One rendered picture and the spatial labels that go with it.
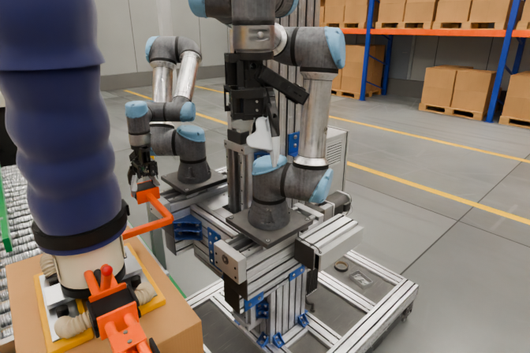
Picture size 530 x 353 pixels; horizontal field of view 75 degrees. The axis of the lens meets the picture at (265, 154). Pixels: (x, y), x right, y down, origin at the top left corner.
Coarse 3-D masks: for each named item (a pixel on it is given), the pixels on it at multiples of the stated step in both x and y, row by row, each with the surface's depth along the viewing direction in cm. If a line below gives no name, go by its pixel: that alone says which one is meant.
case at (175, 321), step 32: (32, 288) 104; (160, 288) 104; (32, 320) 93; (160, 320) 93; (192, 320) 93; (32, 352) 84; (64, 352) 84; (96, 352) 84; (160, 352) 87; (192, 352) 94
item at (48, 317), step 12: (36, 276) 106; (36, 288) 101; (72, 300) 96; (48, 312) 92; (60, 312) 89; (72, 312) 92; (48, 324) 89; (48, 336) 85; (84, 336) 86; (48, 348) 82; (60, 348) 83
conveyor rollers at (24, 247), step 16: (16, 176) 279; (16, 192) 251; (16, 208) 230; (0, 224) 211; (16, 224) 215; (0, 240) 197; (16, 240) 195; (32, 240) 199; (0, 256) 183; (16, 256) 181; (32, 256) 184; (0, 272) 170; (0, 288) 163; (0, 304) 150; (0, 320) 143; (0, 336) 136
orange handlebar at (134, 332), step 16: (160, 208) 121; (144, 224) 111; (160, 224) 112; (96, 288) 84; (128, 320) 75; (112, 336) 71; (128, 336) 71; (144, 336) 71; (128, 352) 70; (144, 352) 68
